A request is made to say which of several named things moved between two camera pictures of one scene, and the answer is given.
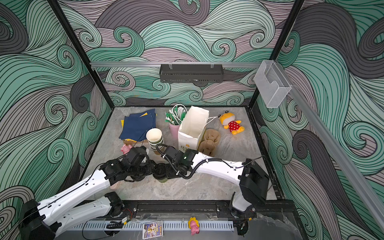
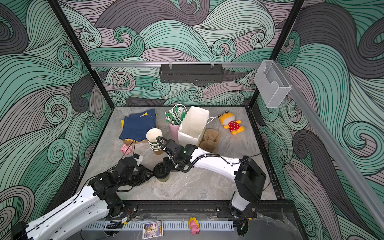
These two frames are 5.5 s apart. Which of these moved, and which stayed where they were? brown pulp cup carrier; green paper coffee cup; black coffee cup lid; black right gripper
Moved: black right gripper
Stayed: brown pulp cup carrier; black coffee cup lid; green paper coffee cup
